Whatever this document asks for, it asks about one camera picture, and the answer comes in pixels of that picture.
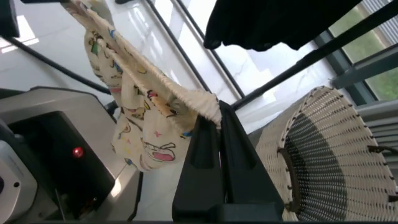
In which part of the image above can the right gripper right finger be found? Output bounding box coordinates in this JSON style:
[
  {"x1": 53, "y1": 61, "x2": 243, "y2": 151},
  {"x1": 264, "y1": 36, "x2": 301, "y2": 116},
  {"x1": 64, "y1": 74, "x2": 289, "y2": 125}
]
[{"x1": 218, "y1": 100, "x2": 285, "y2": 222}]

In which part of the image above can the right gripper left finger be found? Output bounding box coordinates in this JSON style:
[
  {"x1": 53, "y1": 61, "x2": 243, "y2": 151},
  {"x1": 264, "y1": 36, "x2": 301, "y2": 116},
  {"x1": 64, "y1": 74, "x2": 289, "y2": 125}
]
[{"x1": 172, "y1": 113, "x2": 224, "y2": 222}]

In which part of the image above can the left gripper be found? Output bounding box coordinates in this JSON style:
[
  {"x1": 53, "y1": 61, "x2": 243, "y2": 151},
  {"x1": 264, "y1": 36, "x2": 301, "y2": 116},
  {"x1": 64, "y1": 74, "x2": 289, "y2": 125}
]
[{"x1": 0, "y1": 0, "x2": 21, "y2": 39}]

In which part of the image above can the cream printed garment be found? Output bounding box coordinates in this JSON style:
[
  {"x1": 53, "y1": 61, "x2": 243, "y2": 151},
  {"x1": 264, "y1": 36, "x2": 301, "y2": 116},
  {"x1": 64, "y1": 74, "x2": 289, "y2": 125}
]
[{"x1": 60, "y1": 0, "x2": 223, "y2": 172}]

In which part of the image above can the black garment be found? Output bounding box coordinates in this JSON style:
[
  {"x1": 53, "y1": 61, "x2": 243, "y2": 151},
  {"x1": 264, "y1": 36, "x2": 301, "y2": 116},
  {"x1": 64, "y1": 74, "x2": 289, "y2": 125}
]
[{"x1": 203, "y1": 0, "x2": 363, "y2": 52}]

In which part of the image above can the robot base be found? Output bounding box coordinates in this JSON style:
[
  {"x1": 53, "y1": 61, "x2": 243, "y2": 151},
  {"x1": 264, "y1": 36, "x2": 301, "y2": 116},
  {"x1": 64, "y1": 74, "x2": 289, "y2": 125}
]
[{"x1": 0, "y1": 86, "x2": 144, "y2": 222}]

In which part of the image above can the white laundry basket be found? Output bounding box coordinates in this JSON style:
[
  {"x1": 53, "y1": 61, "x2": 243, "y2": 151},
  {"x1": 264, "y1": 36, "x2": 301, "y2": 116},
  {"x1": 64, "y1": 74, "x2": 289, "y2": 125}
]
[{"x1": 248, "y1": 86, "x2": 398, "y2": 222}]

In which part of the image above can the black clothes rack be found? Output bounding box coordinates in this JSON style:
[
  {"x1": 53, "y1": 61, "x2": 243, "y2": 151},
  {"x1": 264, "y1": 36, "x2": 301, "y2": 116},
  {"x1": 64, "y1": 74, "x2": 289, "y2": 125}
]
[{"x1": 114, "y1": 0, "x2": 398, "y2": 111}]

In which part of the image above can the black cable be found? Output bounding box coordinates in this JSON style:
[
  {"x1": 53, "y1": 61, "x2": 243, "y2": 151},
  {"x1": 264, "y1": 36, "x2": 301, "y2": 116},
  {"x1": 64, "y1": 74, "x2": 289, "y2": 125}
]
[{"x1": 4, "y1": 36, "x2": 112, "y2": 95}]

